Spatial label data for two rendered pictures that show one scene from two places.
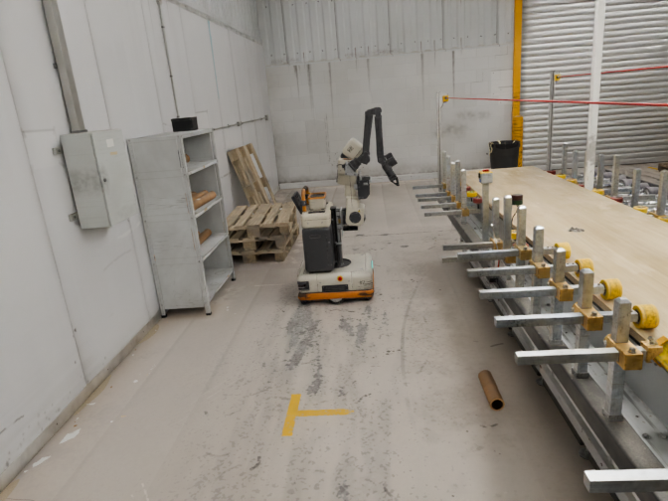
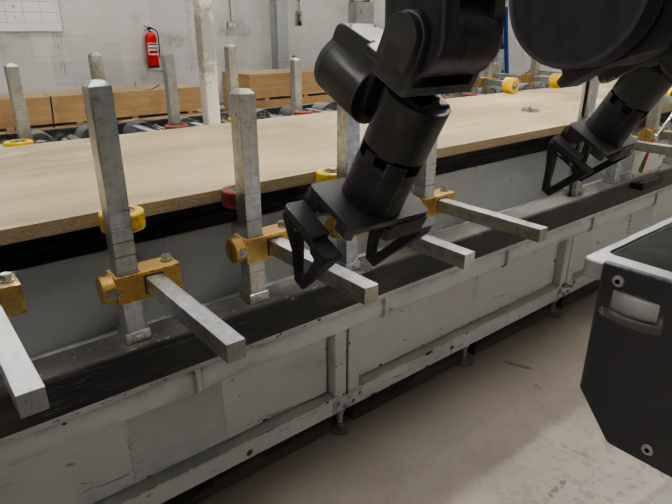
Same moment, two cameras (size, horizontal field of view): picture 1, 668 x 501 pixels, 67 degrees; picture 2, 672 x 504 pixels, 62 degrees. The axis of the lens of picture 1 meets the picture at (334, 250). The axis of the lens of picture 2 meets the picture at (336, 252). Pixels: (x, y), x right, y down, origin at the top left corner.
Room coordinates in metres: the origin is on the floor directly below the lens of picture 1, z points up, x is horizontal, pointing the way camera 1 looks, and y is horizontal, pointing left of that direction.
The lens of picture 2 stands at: (4.92, -0.22, 1.22)
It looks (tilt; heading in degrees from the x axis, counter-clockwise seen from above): 22 degrees down; 226
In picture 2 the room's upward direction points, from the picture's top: straight up
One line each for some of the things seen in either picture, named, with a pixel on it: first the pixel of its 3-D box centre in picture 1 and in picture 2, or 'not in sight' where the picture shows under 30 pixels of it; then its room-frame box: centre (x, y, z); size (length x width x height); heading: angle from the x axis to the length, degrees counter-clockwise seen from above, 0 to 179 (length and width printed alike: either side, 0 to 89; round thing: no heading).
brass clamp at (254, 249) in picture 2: not in sight; (260, 243); (4.30, -1.08, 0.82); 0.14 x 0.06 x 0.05; 175
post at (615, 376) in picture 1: (616, 371); not in sight; (1.34, -0.83, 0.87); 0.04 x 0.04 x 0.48; 85
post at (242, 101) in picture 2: (452, 189); (249, 216); (4.33, -1.08, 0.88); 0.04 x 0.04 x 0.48; 85
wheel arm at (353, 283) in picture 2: (442, 199); (295, 256); (4.29, -0.99, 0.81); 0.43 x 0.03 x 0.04; 85
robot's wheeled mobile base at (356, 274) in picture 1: (337, 275); not in sight; (4.38, -0.01, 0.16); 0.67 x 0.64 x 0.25; 85
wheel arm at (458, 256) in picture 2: (447, 205); (389, 231); (4.05, -0.96, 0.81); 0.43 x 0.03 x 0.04; 85
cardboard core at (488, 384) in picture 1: (490, 389); not in sight; (2.54, -0.84, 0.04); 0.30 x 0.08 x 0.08; 175
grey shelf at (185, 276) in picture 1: (188, 219); not in sight; (4.54, 1.31, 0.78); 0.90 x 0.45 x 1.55; 175
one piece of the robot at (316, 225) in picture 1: (322, 232); not in sight; (4.39, 0.08, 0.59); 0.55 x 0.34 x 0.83; 175
